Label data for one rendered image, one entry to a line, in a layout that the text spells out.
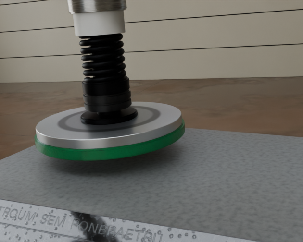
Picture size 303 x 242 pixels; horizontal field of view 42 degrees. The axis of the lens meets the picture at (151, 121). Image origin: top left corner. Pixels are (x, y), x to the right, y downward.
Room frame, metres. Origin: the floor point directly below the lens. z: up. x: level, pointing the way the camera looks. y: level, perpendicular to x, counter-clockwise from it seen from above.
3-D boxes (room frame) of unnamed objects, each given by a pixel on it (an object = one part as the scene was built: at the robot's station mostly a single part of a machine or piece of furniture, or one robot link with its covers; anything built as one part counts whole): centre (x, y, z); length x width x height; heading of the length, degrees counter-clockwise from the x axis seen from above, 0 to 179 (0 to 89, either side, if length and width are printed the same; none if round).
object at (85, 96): (0.57, 0.06, 0.95); 0.07 x 0.07 x 0.01
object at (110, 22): (0.57, 0.06, 1.05); 0.07 x 0.07 x 0.04
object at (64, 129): (0.57, 0.06, 0.91); 0.21 x 0.21 x 0.01
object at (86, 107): (0.57, 0.06, 0.94); 0.07 x 0.07 x 0.01
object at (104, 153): (0.57, 0.06, 0.91); 0.22 x 0.22 x 0.04
